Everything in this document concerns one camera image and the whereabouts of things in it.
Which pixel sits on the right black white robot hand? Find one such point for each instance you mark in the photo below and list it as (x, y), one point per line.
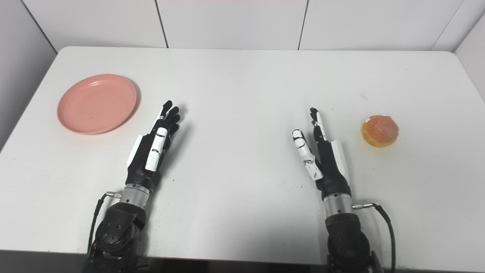
(331, 167)

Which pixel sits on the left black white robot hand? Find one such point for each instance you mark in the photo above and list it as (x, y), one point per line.
(146, 159)

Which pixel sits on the orange glazed cream puff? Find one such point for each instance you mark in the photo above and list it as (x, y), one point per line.
(380, 131)

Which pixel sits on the pink round plate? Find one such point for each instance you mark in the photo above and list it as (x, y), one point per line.
(96, 104)

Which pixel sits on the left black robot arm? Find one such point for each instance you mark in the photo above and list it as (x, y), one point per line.
(121, 227)

